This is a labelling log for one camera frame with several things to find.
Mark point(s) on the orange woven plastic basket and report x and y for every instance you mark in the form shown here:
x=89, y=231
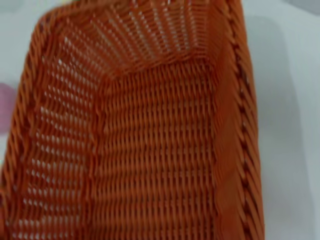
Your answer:
x=150, y=140

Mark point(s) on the pink toy peach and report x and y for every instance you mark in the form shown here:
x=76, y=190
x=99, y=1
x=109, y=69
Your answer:
x=3, y=105

